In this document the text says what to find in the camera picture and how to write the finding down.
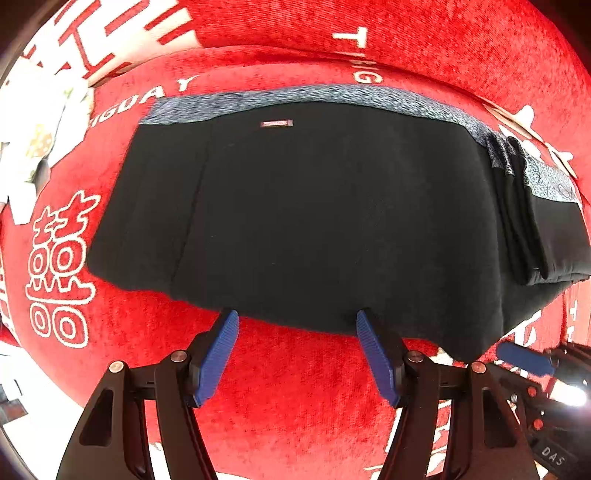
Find blue-grey leaf-patterned cloth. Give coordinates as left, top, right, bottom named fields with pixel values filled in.
left=139, top=84, right=583, bottom=204

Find black pants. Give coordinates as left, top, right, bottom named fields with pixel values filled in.
left=87, top=99, right=591, bottom=363

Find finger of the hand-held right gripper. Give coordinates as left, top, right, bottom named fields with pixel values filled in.
left=496, top=340, right=561, bottom=377

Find grey object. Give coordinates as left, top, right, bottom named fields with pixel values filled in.
left=0, top=378, right=28, bottom=425

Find red printed sofa cover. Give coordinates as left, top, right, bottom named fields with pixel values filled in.
left=0, top=0, right=591, bottom=480

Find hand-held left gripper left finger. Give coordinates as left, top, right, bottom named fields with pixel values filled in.
left=58, top=308, right=240, bottom=480

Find white patterned cloth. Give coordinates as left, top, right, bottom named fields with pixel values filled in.
left=0, top=69, right=95, bottom=227

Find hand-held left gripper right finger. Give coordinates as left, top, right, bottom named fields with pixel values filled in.
left=356, top=308, right=539, bottom=480

